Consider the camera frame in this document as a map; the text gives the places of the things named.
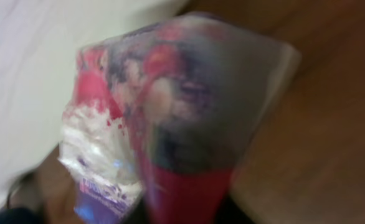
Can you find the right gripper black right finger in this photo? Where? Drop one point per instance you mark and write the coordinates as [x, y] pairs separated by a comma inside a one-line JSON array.
[[229, 213]]

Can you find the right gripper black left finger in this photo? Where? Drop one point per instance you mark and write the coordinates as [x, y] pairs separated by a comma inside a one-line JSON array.
[[138, 215]]

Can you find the purple red tissue pack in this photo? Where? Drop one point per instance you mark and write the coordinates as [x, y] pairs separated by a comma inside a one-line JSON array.
[[163, 115]]

